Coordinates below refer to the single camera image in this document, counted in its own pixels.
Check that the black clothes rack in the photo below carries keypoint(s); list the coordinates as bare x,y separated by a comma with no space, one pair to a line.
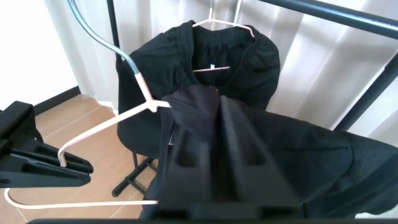
342,15

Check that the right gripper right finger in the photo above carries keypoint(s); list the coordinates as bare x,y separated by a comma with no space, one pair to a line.
255,180

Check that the black shorts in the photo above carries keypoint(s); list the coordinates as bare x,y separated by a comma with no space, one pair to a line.
155,68

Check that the pink clothes hanger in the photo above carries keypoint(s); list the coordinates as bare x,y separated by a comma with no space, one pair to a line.
231,25
102,124

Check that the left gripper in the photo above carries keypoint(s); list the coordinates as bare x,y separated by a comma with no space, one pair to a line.
18,124

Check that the black garment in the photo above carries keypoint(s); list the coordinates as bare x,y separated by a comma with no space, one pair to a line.
311,161

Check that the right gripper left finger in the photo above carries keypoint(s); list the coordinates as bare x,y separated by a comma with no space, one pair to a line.
186,180

